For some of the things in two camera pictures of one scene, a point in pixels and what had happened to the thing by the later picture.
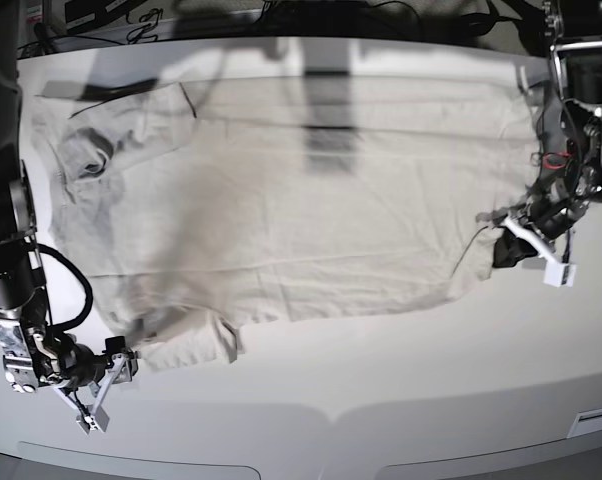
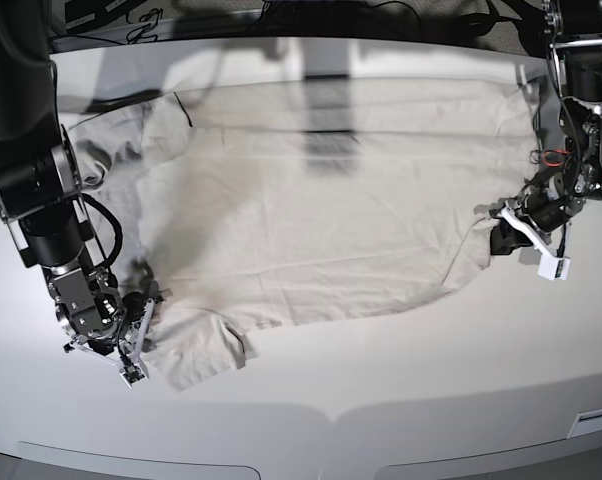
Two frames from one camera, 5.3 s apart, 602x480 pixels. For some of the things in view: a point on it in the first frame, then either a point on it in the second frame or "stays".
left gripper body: (74, 365) -> (138, 310)
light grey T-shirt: (182, 208) stays
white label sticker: (596, 420) stays
